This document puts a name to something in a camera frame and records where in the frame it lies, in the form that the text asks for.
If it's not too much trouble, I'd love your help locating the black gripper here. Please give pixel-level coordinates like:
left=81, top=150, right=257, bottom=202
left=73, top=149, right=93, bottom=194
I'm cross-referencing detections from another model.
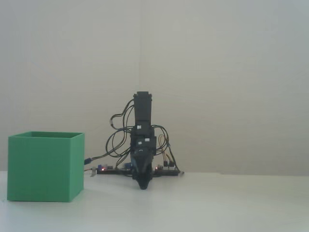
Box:
left=129, top=135, right=157, bottom=190

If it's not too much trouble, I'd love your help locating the green plastic bin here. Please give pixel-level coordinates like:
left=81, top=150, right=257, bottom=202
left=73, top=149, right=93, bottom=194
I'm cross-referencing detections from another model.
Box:
left=7, top=131, right=85, bottom=203

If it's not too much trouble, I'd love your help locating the black base electronics board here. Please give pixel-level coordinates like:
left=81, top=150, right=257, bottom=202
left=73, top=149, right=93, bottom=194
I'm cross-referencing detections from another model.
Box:
left=96, top=164, right=181, bottom=177

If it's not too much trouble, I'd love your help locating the coloured jumper wire bundle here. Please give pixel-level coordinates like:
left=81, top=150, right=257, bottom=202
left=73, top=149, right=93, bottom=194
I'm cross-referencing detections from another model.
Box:
left=158, top=134, right=182, bottom=175

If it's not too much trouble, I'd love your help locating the black cable with blue plug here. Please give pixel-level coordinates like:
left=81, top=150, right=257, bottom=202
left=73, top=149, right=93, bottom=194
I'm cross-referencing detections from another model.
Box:
left=84, top=147, right=132, bottom=166

